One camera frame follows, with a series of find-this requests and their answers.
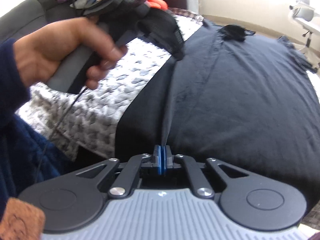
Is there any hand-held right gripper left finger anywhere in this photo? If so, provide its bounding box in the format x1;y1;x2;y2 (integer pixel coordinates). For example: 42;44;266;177
75;144;163;198

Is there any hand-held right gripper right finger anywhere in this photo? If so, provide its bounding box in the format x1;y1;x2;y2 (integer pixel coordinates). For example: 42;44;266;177
162;144;250;198

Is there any black T-shirt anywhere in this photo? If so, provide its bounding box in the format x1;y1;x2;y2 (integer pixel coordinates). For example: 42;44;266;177
116;9;320;215

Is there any person's left forearm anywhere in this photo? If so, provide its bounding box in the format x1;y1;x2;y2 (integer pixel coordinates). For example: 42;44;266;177
0;39;32;135

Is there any person's left hand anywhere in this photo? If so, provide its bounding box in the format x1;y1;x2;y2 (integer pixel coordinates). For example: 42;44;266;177
14;17;128;90

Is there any grey white quilted blanket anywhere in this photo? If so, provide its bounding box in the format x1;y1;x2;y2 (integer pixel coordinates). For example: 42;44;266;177
15;7;320;162

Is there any grey sofa armrest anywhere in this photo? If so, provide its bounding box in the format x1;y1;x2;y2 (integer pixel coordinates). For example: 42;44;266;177
0;0;198;43

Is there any person's dark blue robe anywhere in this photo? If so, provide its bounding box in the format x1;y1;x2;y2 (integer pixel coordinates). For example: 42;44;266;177
0;115;65;205

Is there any brown fuzzy patch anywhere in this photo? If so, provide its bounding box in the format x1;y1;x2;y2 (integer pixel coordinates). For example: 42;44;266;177
0;197;45;240

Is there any white office chair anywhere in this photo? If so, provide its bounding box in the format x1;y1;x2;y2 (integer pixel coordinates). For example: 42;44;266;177
289;0;320;53

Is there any thin black cable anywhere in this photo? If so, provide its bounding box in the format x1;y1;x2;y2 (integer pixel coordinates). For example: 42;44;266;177
35;86;87;183

